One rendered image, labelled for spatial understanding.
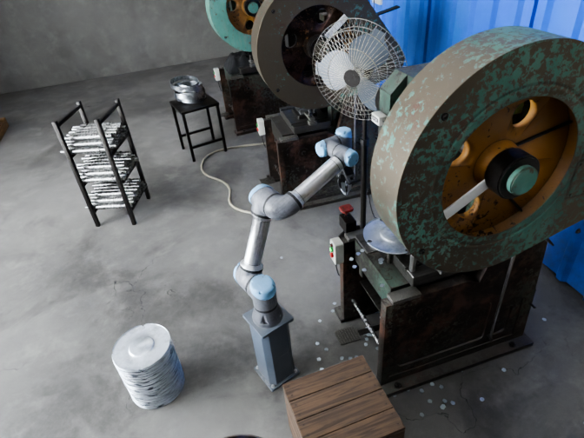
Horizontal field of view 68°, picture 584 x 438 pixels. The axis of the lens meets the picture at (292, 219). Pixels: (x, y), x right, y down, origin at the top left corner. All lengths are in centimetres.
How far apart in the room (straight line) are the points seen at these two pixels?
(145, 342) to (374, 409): 118
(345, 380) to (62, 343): 183
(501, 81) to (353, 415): 138
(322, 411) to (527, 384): 115
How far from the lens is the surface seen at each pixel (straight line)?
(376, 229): 215
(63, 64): 837
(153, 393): 250
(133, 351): 242
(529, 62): 142
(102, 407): 272
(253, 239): 204
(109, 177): 377
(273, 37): 292
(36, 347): 322
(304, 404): 203
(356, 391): 206
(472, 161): 155
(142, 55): 825
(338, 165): 196
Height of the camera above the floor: 208
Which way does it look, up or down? 36 degrees down
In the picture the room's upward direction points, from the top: 6 degrees counter-clockwise
